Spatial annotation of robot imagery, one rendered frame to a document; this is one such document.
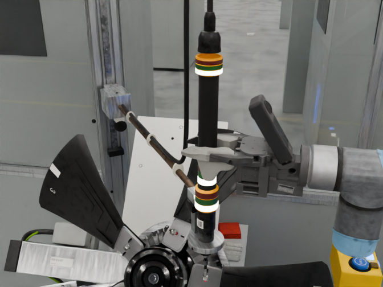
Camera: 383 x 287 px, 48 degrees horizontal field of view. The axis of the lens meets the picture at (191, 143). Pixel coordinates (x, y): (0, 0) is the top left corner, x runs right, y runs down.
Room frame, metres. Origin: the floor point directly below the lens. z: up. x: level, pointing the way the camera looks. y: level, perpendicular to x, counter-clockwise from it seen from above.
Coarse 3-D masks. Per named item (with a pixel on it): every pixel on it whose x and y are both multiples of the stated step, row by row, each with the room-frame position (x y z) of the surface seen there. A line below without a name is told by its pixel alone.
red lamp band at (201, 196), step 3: (195, 192) 0.66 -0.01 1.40; (198, 192) 0.66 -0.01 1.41; (216, 192) 0.66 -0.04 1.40; (198, 195) 0.66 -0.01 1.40; (201, 195) 0.65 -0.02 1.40; (204, 195) 0.65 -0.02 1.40; (207, 195) 0.65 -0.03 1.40; (210, 195) 0.65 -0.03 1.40; (213, 195) 0.65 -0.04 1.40; (216, 195) 0.66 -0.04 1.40; (201, 198) 0.65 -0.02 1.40; (204, 198) 0.65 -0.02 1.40; (207, 198) 0.65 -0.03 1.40; (210, 198) 0.65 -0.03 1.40; (213, 198) 0.65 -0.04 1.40
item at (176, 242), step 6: (174, 222) 0.78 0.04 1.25; (180, 222) 0.76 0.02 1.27; (186, 222) 0.74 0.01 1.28; (168, 228) 0.77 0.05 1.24; (174, 228) 0.76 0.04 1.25; (180, 228) 0.75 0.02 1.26; (186, 228) 0.73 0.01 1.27; (168, 234) 0.76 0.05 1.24; (180, 234) 0.73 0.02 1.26; (186, 234) 0.71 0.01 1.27; (162, 240) 0.75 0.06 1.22; (168, 240) 0.74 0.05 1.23; (174, 240) 0.73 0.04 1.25; (180, 240) 0.71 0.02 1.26; (168, 246) 0.73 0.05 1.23; (174, 246) 0.71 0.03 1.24; (180, 246) 0.70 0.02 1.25
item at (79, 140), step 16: (80, 144) 0.84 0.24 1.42; (64, 160) 0.85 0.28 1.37; (80, 160) 0.82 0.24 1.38; (48, 176) 0.86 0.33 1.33; (64, 176) 0.84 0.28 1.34; (80, 176) 0.81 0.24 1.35; (96, 176) 0.79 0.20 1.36; (48, 192) 0.85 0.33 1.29; (64, 192) 0.83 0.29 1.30; (80, 192) 0.80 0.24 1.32; (96, 192) 0.78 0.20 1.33; (48, 208) 0.85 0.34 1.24; (64, 208) 0.83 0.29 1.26; (80, 208) 0.80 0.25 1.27; (96, 208) 0.77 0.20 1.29; (112, 208) 0.75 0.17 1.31; (80, 224) 0.81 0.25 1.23; (96, 224) 0.78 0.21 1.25; (112, 224) 0.75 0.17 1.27; (112, 240) 0.76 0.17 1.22
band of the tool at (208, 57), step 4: (196, 56) 0.67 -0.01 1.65; (200, 56) 0.69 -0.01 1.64; (204, 56) 0.69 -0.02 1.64; (208, 56) 0.69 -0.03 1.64; (212, 56) 0.69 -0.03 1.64; (216, 56) 0.69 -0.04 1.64; (220, 56) 0.68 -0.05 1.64; (204, 60) 0.65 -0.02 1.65; (208, 60) 0.65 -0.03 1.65; (212, 60) 0.65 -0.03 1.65; (216, 60) 0.65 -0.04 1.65; (220, 64) 0.66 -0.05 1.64; (196, 68) 0.66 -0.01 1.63; (208, 76) 0.65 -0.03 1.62; (212, 76) 0.65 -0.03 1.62
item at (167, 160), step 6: (120, 108) 1.17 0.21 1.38; (126, 114) 1.12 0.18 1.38; (132, 120) 1.07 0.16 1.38; (138, 126) 1.03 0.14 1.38; (144, 132) 0.99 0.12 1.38; (150, 144) 0.93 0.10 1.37; (156, 150) 0.89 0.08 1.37; (162, 156) 0.86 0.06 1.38; (168, 162) 0.83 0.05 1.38; (180, 174) 0.77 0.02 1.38; (186, 180) 0.75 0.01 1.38; (192, 186) 0.72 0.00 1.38
